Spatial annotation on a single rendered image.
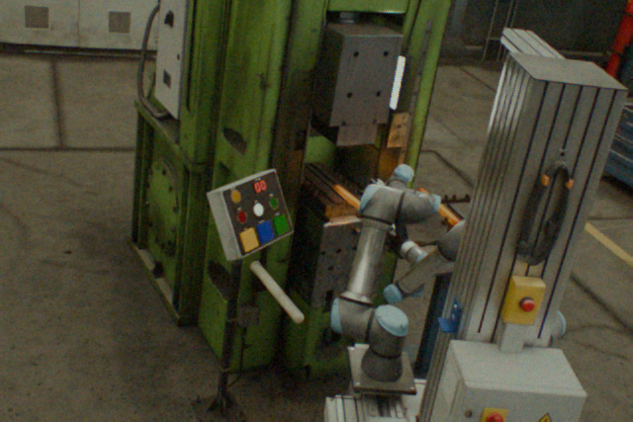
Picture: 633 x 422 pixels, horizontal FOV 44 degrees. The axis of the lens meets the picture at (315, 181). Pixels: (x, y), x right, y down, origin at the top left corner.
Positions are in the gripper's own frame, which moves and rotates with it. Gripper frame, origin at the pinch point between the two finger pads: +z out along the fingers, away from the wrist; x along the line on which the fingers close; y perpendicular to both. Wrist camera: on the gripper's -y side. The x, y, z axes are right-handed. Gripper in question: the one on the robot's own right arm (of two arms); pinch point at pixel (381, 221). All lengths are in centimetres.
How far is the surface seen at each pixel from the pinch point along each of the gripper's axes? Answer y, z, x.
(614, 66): 74, 410, 646
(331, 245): 21.1, 20.0, -9.7
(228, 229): -4, 3, -70
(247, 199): -13, 11, -60
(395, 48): -69, 25, 10
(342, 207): 5.1, 25.8, -3.1
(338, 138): -29.2, 25.5, -11.2
